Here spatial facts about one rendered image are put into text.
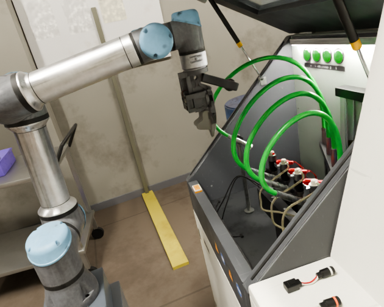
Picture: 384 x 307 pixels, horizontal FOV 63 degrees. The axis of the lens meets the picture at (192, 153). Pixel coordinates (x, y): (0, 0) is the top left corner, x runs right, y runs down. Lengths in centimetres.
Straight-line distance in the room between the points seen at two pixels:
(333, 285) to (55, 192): 77
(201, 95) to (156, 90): 231
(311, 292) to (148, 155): 272
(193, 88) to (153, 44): 24
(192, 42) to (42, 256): 68
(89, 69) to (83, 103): 239
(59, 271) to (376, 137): 82
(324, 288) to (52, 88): 75
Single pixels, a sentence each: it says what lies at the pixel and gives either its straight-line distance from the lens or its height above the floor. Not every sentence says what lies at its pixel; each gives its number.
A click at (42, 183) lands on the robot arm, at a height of 124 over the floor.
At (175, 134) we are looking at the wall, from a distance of 333.
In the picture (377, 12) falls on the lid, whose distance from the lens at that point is 94.
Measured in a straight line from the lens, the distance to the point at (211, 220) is 108.
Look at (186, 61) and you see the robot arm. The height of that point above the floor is 148.
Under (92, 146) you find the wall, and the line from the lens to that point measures 323.
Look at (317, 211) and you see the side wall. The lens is 78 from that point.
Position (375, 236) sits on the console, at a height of 110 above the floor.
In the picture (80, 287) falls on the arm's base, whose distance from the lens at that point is 100.
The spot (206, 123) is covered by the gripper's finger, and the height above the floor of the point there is 129.
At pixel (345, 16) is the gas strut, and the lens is 72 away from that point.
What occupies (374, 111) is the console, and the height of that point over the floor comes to 134.
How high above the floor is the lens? 156
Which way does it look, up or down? 22 degrees down
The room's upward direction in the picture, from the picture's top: 12 degrees counter-clockwise
